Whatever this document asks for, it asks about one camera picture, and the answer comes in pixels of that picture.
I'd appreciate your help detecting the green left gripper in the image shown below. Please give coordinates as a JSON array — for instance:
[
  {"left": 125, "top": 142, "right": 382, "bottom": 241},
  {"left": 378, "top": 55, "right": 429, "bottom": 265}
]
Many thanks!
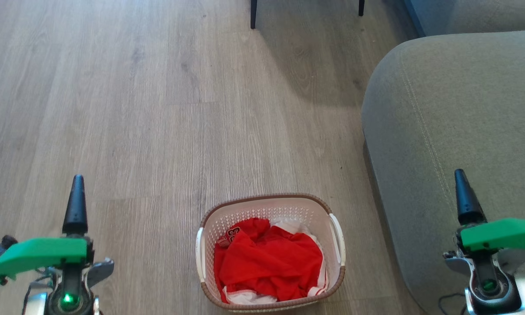
[{"left": 0, "top": 175, "right": 115, "bottom": 287}]

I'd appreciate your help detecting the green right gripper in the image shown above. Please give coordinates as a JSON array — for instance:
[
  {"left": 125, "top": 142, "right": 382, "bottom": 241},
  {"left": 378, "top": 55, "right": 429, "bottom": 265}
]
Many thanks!
[{"left": 443, "top": 169, "right": 525, "bottom": 277}]

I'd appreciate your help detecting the white laundry basket brown rim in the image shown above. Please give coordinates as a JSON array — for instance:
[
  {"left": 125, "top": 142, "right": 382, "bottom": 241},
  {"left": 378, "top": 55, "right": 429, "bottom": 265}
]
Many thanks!
[{"left": 196, "top": 193, "right": 347, "bottom": 312}]

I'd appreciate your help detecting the grey fabric sofa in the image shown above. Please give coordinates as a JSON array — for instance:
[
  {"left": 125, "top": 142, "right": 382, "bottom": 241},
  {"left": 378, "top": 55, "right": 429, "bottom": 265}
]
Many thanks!
[{"left": 361, "top": 30, "right": 525, "bottom": 315}]

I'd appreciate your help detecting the blue grey sofa section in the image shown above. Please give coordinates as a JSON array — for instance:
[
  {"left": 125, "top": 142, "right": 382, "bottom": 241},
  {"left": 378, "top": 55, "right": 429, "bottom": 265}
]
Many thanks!
[{"left": 404, "top": 0, "right": 525, "bottom": 38}]

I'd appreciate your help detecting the red jersey garment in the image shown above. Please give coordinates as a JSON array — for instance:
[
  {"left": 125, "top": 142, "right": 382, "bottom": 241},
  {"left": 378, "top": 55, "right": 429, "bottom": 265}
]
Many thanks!
[{"left": 213, "top": 217, "right": 325, "bottom": 303}]

